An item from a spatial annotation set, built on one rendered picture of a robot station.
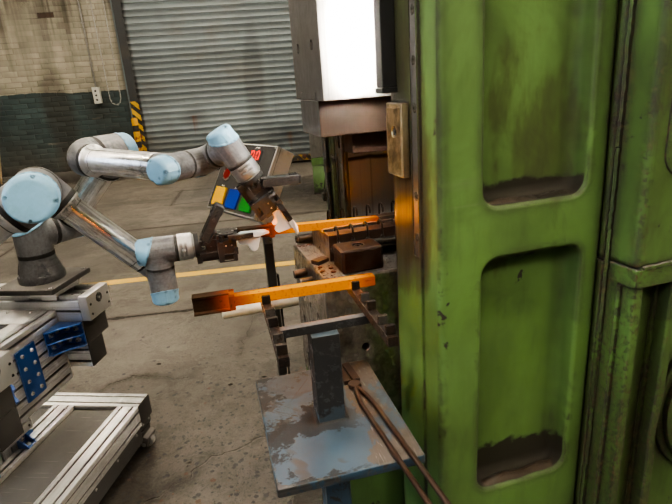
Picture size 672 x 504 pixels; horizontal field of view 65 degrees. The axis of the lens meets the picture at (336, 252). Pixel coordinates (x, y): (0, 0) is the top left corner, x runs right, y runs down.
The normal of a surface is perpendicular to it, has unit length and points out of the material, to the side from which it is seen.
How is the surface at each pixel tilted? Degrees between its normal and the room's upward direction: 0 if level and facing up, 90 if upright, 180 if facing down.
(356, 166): 90
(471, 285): 90
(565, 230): 90
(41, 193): 87
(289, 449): 0
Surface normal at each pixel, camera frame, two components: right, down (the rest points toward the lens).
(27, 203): 0.51, 0.18
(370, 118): 0.29, 0.29
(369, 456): -0.07, -0.95
